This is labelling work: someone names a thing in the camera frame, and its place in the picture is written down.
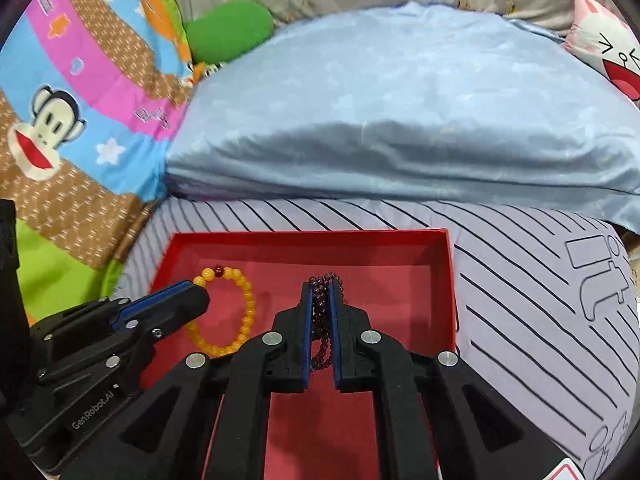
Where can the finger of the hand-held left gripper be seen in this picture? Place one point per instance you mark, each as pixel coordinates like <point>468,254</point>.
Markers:
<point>182,307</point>
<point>150,300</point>

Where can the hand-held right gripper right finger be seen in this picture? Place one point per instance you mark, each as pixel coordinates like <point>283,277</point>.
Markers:
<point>334,335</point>

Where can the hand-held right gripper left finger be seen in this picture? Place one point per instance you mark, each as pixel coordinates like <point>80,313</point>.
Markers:
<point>306,335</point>

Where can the red cardboard box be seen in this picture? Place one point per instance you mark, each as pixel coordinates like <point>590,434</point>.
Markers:
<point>390,270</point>

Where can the grey striped pillow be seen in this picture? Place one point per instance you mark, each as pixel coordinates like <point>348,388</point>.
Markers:
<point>525,320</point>

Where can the light blue pillow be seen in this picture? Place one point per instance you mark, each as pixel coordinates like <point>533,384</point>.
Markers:
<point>400,110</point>

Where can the colourful cartoon monkey blanket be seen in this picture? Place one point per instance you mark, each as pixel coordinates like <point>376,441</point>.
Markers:
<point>75,60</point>

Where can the red and white label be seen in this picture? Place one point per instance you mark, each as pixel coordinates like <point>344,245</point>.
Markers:
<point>562,472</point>

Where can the green plush toy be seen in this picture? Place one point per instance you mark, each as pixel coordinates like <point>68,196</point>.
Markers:
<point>230,27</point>

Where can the pink cat face cushion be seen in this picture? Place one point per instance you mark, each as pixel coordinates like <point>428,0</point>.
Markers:
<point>605,45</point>

